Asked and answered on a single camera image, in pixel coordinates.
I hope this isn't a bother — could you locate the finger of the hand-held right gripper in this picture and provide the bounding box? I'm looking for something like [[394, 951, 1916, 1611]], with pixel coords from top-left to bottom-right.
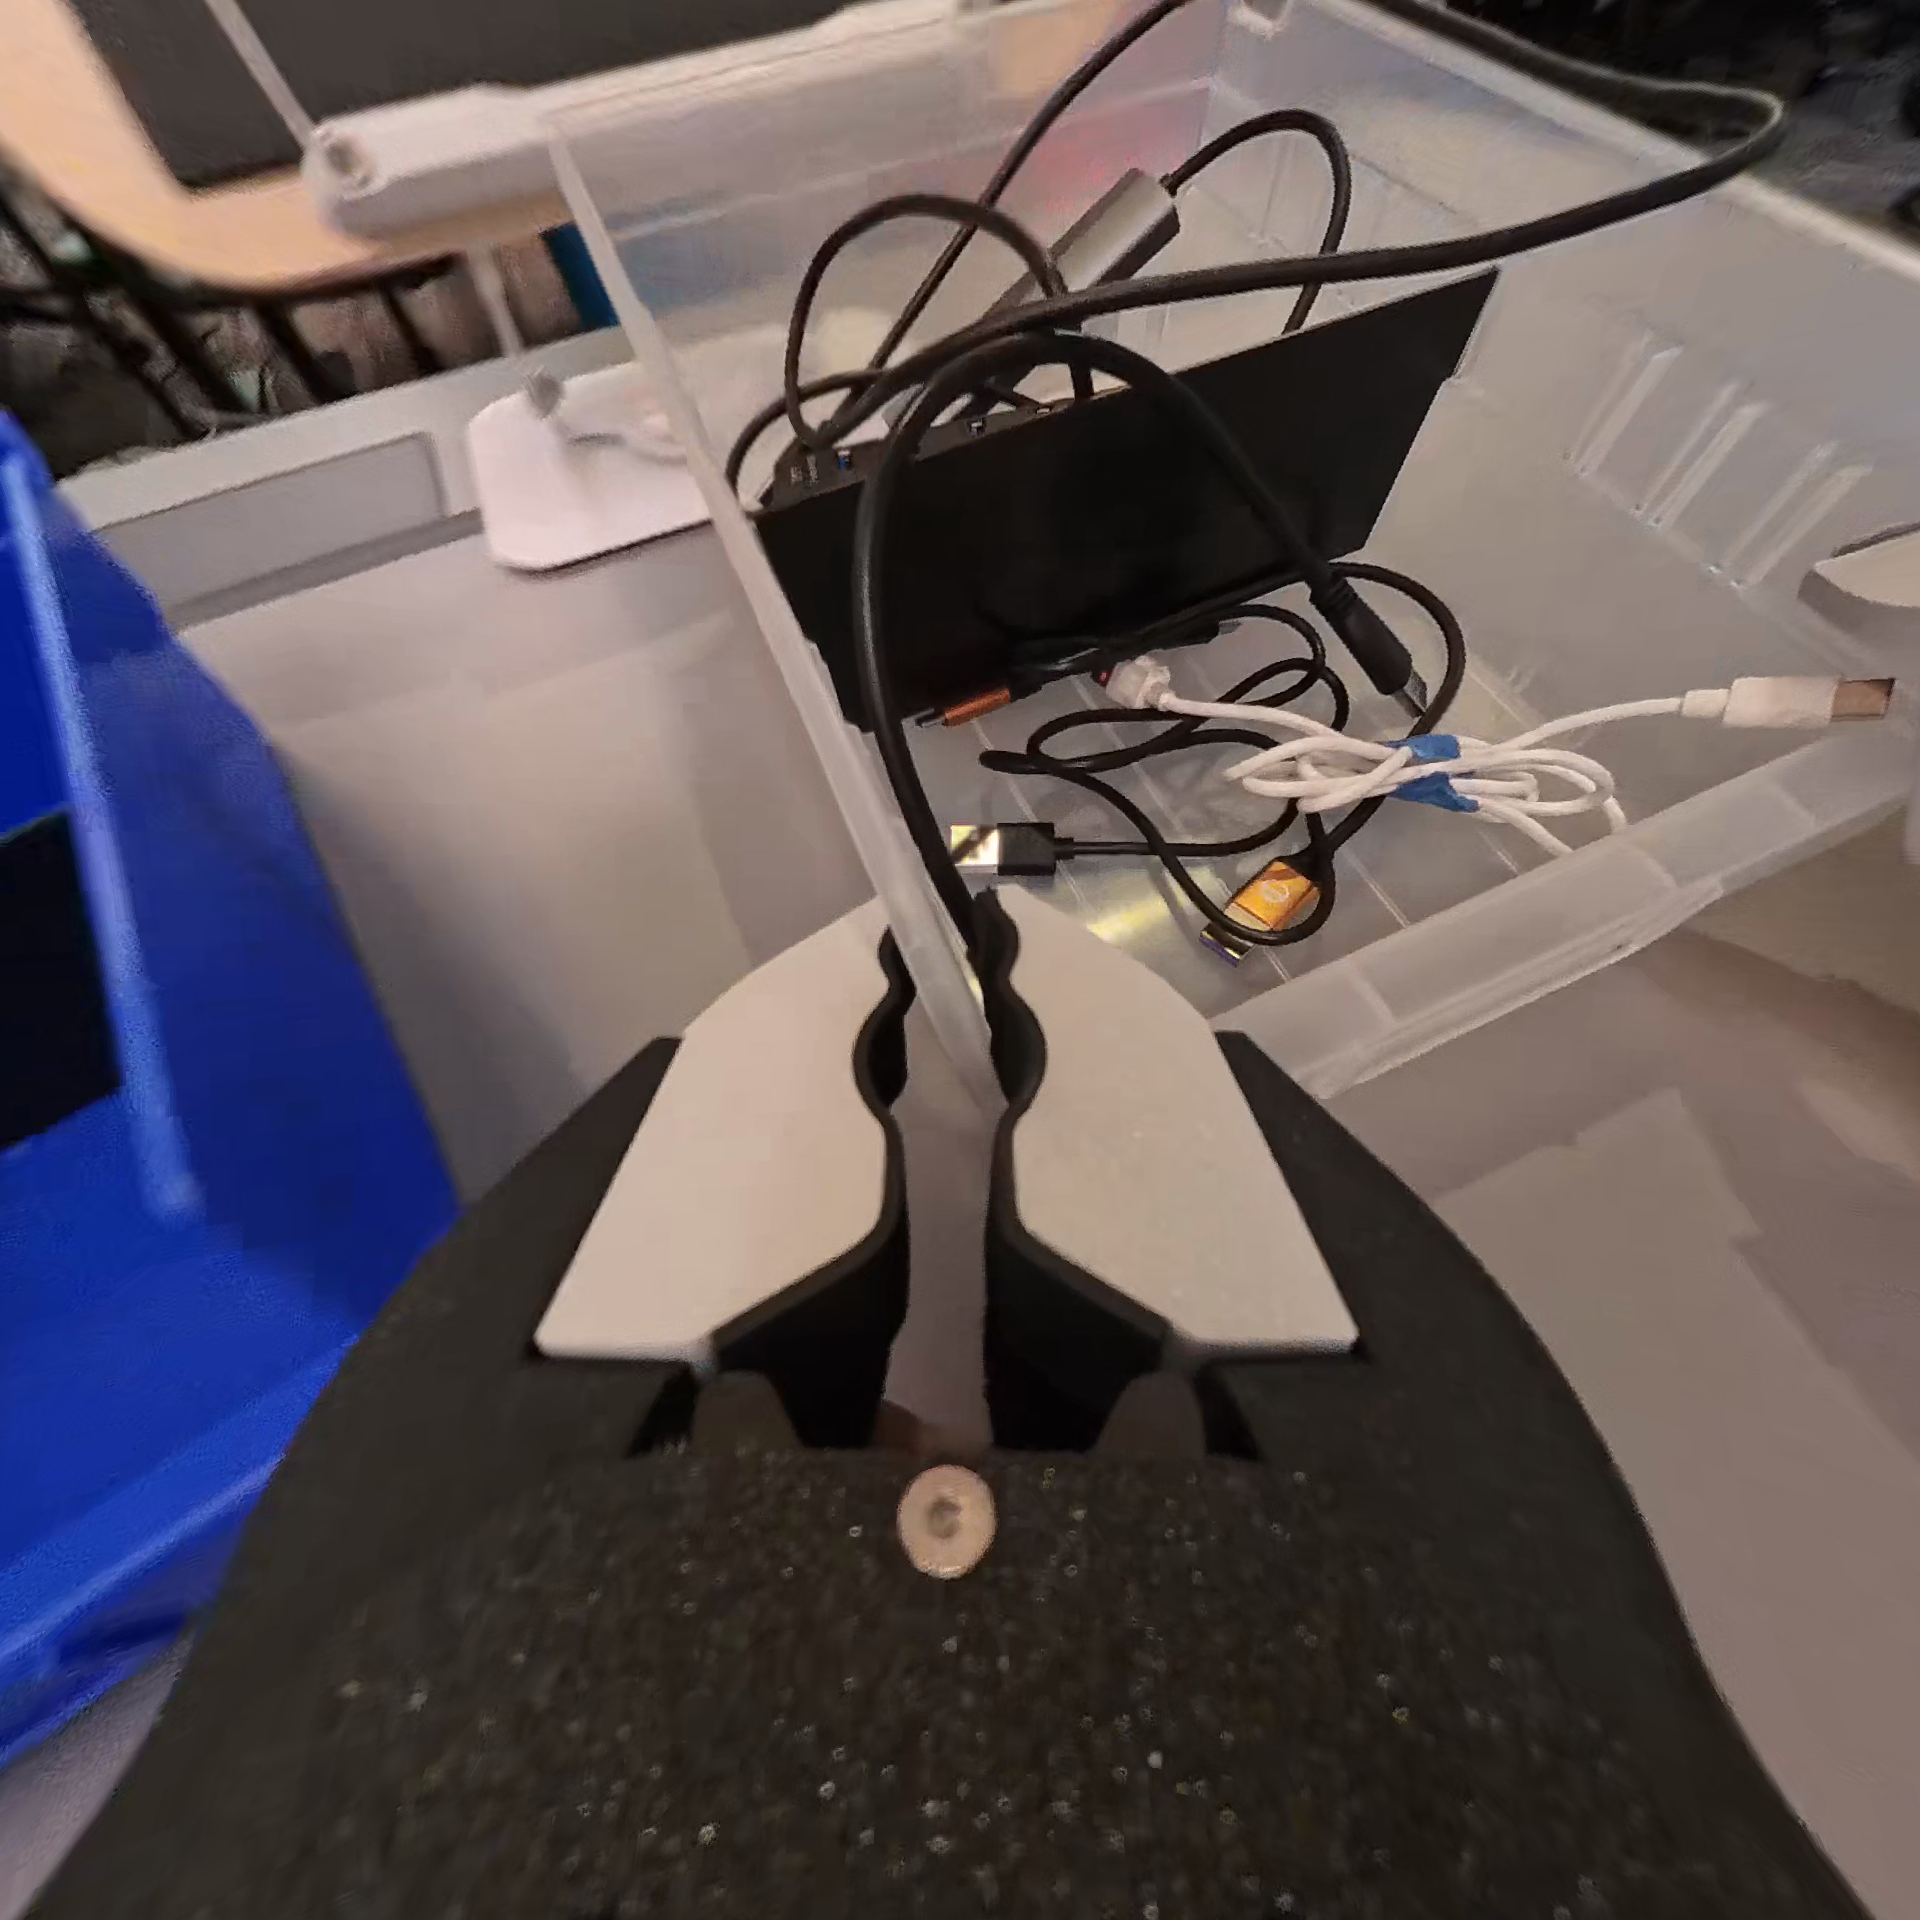
[[1799, 523, 1920, 619]]

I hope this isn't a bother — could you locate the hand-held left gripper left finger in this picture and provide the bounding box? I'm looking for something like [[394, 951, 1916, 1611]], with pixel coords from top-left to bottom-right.
[[532, 906, 915, 1451]]

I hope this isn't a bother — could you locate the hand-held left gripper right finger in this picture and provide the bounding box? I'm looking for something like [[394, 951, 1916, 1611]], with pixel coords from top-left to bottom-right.
[[972, 887, 1369, 1451]]

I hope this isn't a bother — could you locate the white cable with blue ties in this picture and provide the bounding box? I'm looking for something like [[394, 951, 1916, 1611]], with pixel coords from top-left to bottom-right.
[[1104, 652, 1900, 861]]

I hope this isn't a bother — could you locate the clear plastic bin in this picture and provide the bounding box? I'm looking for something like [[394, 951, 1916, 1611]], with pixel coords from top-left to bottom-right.
[[544, 0, 1920, 1114]]

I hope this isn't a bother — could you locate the black cable with orange plugs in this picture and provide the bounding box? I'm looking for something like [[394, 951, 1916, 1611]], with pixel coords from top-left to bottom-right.
[[915, 601, 1466, 974]]

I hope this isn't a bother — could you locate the black cable with silver plug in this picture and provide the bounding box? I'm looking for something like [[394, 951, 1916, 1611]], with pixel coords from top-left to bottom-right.
[[951, 821, 1361, 903]]

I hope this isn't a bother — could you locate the thick black usb-c cable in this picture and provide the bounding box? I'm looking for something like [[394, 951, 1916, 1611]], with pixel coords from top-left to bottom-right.
[[849, 327, 1440, 941]]

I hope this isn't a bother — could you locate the blue plastic bin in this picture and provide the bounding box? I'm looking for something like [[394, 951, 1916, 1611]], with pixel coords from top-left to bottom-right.
[[0, 406, 462, 1776]]

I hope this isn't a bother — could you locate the grey hub tail cable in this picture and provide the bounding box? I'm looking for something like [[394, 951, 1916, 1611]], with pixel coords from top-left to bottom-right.
[[1162, 112, 1356, 341]]

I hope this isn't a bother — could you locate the black usb hub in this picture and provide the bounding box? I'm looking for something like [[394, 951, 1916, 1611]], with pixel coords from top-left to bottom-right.
[[755, 383, 1137, 514]]

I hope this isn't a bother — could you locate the grey usb hub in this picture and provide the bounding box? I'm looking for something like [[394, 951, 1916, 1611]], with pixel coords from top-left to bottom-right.
[[1032, 167, 1191, 298]]

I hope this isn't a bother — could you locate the grey desk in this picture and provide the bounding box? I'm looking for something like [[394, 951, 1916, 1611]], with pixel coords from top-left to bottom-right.
[[60, 329, 1920, 1920]]

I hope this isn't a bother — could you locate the wood framed black desk screen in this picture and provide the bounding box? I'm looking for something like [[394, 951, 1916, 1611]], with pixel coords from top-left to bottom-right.
[[0, 0, 964, 302]]

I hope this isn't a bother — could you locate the black divider in clear bin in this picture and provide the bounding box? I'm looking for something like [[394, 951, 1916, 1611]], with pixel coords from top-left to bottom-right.
[[749, 271, 1504, 739]]

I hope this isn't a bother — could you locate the grey desk cable flap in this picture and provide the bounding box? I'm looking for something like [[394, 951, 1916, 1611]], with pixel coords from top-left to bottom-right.
[[67, 432, 486, 611]]

